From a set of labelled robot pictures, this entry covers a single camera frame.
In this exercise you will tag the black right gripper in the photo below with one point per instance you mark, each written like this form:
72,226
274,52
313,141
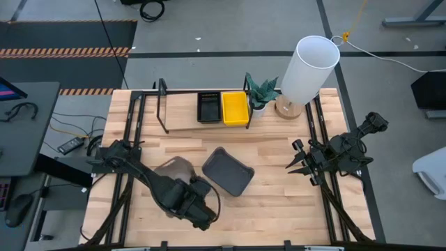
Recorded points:
317,162

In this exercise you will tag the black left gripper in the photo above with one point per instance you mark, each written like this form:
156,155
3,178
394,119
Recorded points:
190,202

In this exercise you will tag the yellow plastic basket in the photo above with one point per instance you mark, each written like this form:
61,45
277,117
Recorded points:
235,108
236,123

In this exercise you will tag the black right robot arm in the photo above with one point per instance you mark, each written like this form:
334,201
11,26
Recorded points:
348,146

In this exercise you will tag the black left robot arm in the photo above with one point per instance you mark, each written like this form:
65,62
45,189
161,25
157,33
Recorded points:
146,174

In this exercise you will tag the small potted green plant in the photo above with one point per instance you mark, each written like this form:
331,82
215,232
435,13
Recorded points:
259,94

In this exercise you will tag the white lamp with wooden base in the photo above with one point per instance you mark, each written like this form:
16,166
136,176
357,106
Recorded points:
306,76

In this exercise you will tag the white plastic object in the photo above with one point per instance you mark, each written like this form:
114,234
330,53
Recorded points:
432,167

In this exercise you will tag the black box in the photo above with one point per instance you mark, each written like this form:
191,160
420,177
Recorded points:
430,90

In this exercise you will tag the black power adapter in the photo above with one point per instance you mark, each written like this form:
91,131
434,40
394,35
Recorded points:
69,145

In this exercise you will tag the grey metal desk leg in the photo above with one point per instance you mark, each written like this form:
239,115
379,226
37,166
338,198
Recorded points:
411,22

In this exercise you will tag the grey side table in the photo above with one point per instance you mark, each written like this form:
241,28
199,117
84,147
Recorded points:
21,240

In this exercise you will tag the black computer mouse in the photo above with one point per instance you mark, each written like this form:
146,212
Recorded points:
19,209

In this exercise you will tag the black side desk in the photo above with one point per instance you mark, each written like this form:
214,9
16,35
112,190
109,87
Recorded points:
28,139

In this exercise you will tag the black keyboard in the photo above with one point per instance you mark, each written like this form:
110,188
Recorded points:
4,193

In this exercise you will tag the black hazard-striped floor mat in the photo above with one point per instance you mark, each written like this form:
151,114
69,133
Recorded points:
69,35

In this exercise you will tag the computer monitor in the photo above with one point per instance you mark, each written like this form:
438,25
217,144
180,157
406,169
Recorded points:
8,92

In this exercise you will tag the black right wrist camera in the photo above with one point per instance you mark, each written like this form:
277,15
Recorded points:
322,157

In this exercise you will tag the wooden shelf with black frame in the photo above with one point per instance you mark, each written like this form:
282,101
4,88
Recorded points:
181,109

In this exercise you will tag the black metal table frame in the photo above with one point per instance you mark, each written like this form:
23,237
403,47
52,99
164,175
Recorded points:
136,95

